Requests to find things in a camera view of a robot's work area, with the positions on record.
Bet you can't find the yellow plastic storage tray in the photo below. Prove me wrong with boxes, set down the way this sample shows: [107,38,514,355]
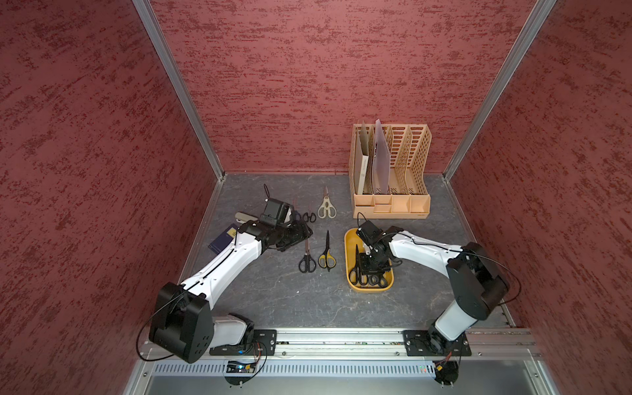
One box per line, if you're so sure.
[344,228,394,293]

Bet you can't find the small black scissors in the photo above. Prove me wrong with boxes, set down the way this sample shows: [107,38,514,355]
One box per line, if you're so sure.
[301,203,318,223]

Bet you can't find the yellow black handled scissors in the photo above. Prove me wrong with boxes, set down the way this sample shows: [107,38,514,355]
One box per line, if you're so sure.
[318,231,337,272]

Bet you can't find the cream handled kitchen scissors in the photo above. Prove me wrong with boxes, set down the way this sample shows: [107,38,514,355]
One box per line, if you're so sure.
[317,186,337,219]

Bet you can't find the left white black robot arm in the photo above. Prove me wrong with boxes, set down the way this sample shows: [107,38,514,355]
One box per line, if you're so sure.
[148,221,313,363]

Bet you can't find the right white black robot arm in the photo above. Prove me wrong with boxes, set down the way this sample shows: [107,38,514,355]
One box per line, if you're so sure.
[356,224,510,354]

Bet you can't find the dark blue notebook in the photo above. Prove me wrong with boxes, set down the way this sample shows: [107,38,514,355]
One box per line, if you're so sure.
[208,224,239,254]

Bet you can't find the tan plastic file organizer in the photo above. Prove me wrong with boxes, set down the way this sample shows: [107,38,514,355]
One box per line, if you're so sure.
[349,123,432,220]

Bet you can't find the translucent purple document folder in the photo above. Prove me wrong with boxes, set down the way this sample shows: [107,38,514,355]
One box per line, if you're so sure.
[372,119,390,194]

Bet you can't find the beige paper folder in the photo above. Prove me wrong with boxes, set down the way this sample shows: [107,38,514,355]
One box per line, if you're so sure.
[354,123,370,195]

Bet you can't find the right controller board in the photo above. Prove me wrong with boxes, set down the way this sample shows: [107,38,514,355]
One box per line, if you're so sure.
[434,361,459,386]

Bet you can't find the controller board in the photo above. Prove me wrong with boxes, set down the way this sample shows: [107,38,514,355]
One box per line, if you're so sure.
[434,361,459,386]
[224,360,258,387]

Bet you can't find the left controller board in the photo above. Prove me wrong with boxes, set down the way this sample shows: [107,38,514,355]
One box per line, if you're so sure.
[224,360,258,387]

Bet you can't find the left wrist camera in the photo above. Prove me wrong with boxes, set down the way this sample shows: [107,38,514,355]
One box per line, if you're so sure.
[259,197,294,228]

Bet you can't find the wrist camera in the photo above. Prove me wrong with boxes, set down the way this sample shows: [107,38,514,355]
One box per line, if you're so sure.
[259,197,294,228]
[356,221,384,246]

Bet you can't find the large black handled scissors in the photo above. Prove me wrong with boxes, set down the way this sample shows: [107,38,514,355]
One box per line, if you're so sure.
[360,273,390,289]

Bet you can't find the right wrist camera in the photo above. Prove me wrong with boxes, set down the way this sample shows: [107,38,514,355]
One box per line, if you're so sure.
[356,221,384,246]

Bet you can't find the blue handled scissors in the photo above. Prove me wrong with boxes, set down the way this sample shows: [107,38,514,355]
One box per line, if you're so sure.
[348,246,362,286]

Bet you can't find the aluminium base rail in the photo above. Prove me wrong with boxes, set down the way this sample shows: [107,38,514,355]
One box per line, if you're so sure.
[270,328,543,360]

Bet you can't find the right metal corner post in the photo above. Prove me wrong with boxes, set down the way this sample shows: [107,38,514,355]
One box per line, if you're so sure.
[443,0,556,184]

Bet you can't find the metal corner post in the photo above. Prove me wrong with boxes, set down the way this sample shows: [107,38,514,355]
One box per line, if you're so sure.
[133,0,225,183]
[443,0,556,184]

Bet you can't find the left metal corner post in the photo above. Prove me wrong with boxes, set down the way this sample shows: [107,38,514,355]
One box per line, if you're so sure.
[133,0,225,183]

